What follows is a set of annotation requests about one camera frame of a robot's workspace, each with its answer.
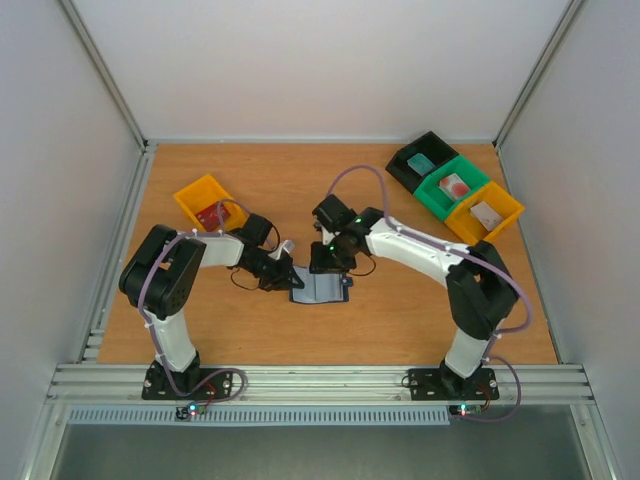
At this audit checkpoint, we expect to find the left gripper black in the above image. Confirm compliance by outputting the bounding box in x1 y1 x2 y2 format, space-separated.
244 251 304 291

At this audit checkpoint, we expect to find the blue leather card holder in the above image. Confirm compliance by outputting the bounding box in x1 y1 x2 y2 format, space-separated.
289 266 354 305

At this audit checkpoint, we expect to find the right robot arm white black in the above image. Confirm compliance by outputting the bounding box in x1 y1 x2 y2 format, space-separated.
310 194 519 399

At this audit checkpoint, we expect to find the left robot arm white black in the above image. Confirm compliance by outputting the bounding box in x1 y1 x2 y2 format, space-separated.
118 214 304 401

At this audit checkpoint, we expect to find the teal card stack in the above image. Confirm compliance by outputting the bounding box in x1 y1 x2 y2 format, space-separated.
407 153 435 176

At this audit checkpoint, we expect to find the white red card stack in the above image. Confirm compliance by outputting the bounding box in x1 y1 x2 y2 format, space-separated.
438 173 471 202

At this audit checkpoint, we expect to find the white grey card stack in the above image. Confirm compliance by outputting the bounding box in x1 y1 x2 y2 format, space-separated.
470 201 503 232

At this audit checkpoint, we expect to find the green bin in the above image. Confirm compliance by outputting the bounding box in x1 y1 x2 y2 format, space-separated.
413 155 489 221

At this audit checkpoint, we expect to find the yellow bin on right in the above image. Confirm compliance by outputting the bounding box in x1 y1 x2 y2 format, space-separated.
445 181 525 245

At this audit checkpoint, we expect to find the yellow bin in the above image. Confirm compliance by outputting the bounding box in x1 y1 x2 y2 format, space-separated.
445 181 525 245
173 174 247 232

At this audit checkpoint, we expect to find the yellow bin on left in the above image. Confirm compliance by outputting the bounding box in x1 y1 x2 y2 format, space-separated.
173 174 247 232

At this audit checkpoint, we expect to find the black bin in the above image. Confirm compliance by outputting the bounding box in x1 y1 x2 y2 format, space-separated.
385 131 458 193

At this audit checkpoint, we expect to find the left controller board green LED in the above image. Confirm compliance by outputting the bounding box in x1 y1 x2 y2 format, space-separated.
175 403 207 421

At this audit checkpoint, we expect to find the controller board green led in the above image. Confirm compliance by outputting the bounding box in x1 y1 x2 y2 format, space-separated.
449 403 488 417
175 403 207 421

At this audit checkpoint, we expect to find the right controller board green LED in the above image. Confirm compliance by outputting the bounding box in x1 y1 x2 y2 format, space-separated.
449 403 488 417

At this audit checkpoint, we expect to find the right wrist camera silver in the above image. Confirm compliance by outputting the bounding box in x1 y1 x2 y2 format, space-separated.
314 223 335 245

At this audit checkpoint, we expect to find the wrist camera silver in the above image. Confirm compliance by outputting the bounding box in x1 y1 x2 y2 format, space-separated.
314 223 335 245
268 239 295 260

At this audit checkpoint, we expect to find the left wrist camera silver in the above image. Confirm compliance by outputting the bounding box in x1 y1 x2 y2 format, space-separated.
268 239 295 260

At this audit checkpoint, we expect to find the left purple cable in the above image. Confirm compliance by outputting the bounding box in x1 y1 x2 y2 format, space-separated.
137 198 279 401

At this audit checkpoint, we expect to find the purple cable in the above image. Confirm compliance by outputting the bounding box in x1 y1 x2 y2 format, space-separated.
137 198 279 401
327 166 532 424

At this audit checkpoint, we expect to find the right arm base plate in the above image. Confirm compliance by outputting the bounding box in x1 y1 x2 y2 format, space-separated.
401 367 500 402

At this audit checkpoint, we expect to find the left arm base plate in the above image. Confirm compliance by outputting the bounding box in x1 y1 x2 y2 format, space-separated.
141 361 234 401

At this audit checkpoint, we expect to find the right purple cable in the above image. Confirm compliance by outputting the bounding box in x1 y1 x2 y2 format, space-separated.
327 166 532 424

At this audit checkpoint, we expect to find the aluminium rail front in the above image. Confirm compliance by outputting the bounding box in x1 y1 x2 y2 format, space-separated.
46 363 595 406

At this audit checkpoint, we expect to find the slotted cable duct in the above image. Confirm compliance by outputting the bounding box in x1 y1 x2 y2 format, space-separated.
68 406 450 427

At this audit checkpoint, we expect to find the aluminium frame post left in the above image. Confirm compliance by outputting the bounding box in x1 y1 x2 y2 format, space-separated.
56 0 148 152

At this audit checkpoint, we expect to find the aluminium frame post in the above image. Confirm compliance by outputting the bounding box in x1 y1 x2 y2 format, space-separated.
56 0 148 152
492 0 587 150

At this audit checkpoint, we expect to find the aluminium frame post right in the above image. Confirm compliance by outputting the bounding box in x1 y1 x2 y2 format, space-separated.
492 0 587 150

